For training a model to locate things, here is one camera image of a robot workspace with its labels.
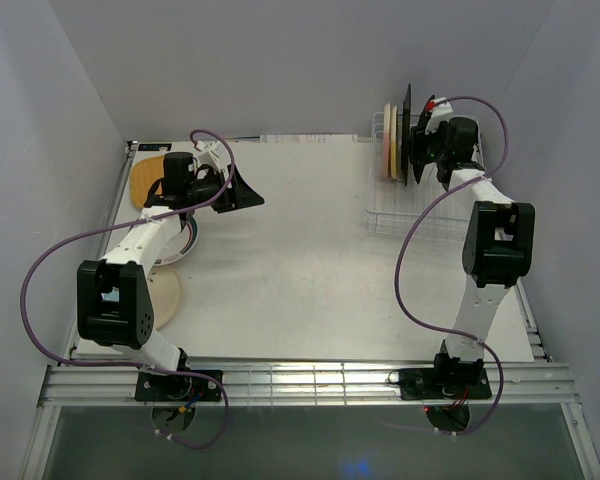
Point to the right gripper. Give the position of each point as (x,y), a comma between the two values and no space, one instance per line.
(418,140)

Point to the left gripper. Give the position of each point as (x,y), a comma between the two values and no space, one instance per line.
(239,196)

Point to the cream floral square plate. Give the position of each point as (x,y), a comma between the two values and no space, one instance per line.
(405,135)

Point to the yellow cream round plate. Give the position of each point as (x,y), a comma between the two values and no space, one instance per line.
(393,144)

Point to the black floral square plate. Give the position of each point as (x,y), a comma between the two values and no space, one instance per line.
(420,142)

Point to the pink cream round plate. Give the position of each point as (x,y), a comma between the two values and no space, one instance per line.
(385,152)

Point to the green rimmed white plate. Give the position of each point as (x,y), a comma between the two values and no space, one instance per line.
(180,245)

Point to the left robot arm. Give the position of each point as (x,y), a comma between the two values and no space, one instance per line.
(114,308)

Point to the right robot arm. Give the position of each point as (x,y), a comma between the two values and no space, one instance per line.
(497,251)

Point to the paper sheets at back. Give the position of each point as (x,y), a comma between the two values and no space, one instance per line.
(314,138)

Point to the blue label sticker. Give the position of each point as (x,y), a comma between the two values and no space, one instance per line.
(154,147)

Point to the orange woven square plate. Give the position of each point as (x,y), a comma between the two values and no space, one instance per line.
(142,176)

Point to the blue cream round plate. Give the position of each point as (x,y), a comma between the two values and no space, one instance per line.
(166,292)

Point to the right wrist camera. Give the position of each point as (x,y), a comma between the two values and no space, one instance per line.
(436,111)

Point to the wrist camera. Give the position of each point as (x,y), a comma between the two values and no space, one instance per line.
(436,111)
(215,152)

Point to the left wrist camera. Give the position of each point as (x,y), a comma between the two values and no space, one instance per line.
(215,152)

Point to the white wire dish rack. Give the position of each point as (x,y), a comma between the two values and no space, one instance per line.
(393,207)

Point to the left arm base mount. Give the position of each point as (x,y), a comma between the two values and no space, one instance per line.
(159,387)

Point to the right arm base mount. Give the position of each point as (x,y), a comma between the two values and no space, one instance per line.
(426,384)

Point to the aluminium frame rail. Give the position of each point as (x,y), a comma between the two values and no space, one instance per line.
(296,384)

